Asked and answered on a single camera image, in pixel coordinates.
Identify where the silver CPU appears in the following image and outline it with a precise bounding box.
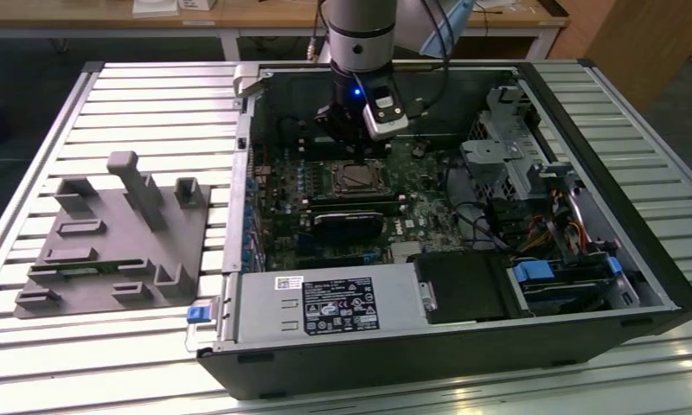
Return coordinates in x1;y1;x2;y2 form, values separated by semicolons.
345;167;380;188

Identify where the CPU socket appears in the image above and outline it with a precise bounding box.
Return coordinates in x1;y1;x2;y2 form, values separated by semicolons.
329;158;393;198

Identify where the black RAM slot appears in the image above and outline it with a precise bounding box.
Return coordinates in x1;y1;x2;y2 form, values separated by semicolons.
309;201;408;215
305;193;408;205

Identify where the silver disk bay cage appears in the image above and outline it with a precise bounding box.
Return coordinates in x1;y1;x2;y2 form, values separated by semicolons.
457;84;586;202

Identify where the black graphics card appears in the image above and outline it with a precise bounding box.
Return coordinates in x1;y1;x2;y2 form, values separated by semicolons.
309;208;386;239

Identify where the green motherboard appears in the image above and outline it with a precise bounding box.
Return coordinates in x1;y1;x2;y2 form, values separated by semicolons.
245;137;468;271

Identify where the silver chipset heatsink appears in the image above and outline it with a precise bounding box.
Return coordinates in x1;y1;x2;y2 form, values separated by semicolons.
389;240;425;261

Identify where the wooden desk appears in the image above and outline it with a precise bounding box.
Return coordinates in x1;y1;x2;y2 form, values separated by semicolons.
0;0;570;61

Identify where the silver power supply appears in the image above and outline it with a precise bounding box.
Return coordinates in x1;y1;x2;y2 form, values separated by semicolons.
228;262;434;345

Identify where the black printed label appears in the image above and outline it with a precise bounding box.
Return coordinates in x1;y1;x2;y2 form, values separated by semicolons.
301;272;377;337

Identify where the grey parts rack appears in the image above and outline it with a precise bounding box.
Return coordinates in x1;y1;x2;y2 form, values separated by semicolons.
10;150;214;321

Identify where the hard disk in blue carrier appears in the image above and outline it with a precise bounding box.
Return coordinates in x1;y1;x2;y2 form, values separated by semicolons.
508;258;624;312

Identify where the wooden cabinet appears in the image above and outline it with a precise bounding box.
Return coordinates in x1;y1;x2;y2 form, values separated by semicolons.
552;0;692;112

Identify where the blue case latch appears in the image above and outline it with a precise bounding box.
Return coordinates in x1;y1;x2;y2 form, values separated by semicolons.
186;304;216;324

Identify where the black PC case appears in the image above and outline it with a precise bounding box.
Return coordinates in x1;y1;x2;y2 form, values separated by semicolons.
193;57;692;401

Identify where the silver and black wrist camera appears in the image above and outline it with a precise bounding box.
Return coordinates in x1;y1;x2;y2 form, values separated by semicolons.
361;84;410;142

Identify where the thin cable with brass plug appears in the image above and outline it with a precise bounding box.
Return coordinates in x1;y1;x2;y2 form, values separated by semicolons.
305;0;322;62

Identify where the grey case handle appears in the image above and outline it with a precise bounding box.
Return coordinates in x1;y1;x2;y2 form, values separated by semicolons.
232;64;273;99

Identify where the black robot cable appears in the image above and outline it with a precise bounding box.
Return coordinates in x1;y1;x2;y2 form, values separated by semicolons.
414;0;454;116

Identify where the orange and yellow wire bundle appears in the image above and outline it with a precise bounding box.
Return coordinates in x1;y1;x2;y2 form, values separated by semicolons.
524;214;590;254

